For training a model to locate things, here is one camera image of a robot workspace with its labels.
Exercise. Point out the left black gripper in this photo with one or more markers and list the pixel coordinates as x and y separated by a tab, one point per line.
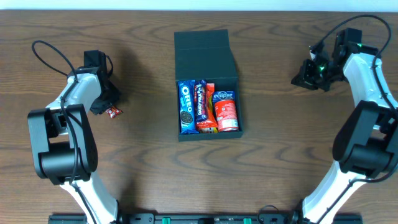
104	101

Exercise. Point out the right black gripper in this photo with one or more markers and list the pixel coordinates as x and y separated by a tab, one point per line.
310	73

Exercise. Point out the red KitKat bar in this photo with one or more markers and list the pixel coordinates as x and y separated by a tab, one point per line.
113	112

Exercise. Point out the blue Oreo cookie pack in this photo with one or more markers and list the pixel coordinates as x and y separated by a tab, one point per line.
187	107

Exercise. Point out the dark blue chocolate bar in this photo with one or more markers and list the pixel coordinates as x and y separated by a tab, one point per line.
200	101

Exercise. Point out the red Pringles can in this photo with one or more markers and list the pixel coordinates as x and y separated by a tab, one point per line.
226	116

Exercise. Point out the red Hacks candy bag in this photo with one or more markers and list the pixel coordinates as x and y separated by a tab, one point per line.
210	89

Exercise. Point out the black box with hinged lid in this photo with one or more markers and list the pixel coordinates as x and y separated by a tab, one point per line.
206	55

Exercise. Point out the yellow Hacks candy bag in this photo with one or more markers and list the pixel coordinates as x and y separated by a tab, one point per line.
210	125

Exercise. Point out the blue Eclipse mint pack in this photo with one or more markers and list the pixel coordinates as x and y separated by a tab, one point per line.
223	95

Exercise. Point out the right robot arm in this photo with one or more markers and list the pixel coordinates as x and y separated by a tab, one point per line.
365	149

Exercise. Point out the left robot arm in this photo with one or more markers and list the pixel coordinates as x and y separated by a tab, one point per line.
63	145

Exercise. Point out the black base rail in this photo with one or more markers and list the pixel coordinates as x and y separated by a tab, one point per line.
149	218

